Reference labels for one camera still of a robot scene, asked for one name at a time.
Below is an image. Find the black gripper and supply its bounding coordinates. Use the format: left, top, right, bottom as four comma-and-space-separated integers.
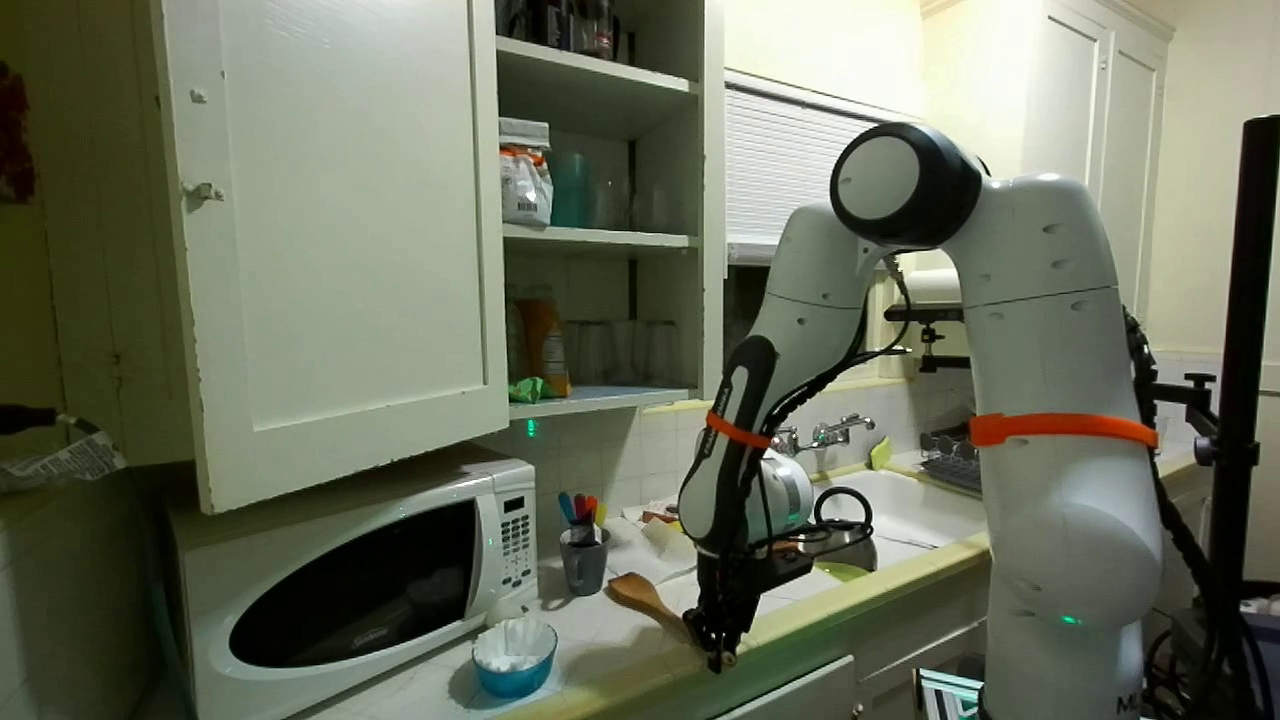
683, 553, 767, 671

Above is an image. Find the wooden cooking stick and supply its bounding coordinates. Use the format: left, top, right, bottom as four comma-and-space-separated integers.
602, 570, 687, 638

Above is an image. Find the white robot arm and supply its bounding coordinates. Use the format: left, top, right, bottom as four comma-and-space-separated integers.
674, 122, 1164, 720

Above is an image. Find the orange box on shelf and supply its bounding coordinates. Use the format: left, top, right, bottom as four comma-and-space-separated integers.
514, 297, 573, 398

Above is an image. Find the white open shelf cabinet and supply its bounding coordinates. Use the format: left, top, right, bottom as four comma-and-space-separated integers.
497, 0, 723, 418

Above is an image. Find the grey utensil cup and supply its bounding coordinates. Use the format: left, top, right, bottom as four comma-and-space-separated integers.
559, 522, 607, 596

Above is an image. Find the blue bowl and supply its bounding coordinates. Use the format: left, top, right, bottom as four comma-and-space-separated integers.
471, 617, 559, 699

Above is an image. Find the chrome sink faucet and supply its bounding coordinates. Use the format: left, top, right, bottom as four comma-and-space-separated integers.
770, 413, 880, 483

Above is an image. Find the white microwave oven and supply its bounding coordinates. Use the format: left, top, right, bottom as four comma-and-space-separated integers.
163, 454, 539, 720

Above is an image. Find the white food bag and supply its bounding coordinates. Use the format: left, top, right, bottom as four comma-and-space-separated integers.
500, 117, 552, 228

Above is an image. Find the white cabinet door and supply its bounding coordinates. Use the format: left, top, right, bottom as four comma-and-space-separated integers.
153, 0, 506, 510

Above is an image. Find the black camera stand pole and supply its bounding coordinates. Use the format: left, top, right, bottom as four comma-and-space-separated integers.
1208, 117, 1280, 599

